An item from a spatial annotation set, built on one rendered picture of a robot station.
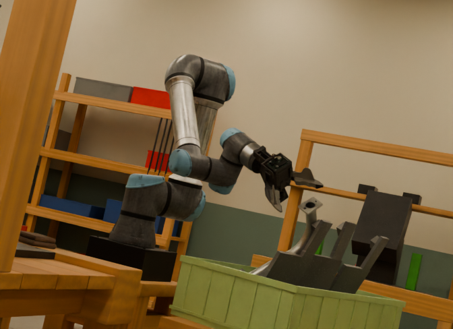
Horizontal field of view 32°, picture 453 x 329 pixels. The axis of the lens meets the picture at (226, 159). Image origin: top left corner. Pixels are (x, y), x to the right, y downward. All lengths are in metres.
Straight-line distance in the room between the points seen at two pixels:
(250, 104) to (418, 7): 1.85
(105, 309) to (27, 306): 0.26
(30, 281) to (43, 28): 0.54
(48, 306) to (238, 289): 0.51
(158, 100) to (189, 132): 5.26
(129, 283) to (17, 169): 0.64
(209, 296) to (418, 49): 5.69
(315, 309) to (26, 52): 1.02
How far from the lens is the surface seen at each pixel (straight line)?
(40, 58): 1.65
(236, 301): 2.16
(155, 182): 2.53
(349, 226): 2.34
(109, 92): 7.89
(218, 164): 2.35
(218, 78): 2.59
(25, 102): 1.63
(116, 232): 2.54
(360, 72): 7.69
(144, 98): 7.69
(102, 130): 8.49
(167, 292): 2.53
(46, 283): 1.83
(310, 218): 2.19
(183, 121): 2.40
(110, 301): 2.11
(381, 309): 2.45
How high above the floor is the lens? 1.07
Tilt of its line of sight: 5 degrees up
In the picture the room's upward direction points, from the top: 13 degrees clockwise
